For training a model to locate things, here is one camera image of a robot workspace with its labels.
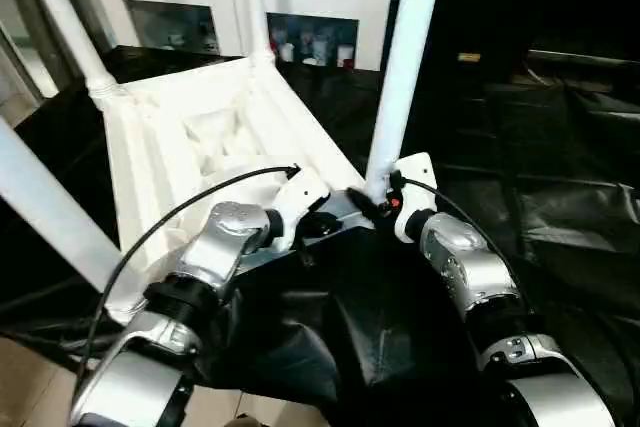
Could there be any dark rounded robot body part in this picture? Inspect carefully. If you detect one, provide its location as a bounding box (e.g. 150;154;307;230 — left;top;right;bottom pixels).
228;413;269;427

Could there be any black plastic mat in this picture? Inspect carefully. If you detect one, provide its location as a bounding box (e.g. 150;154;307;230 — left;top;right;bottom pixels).
0;45;640;427

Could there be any grey curtain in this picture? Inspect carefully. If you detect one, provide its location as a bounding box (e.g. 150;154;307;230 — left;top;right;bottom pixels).
0;0;119;83

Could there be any white plastic table top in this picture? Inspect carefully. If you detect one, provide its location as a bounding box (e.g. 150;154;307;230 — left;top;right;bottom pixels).
88;52;376;326

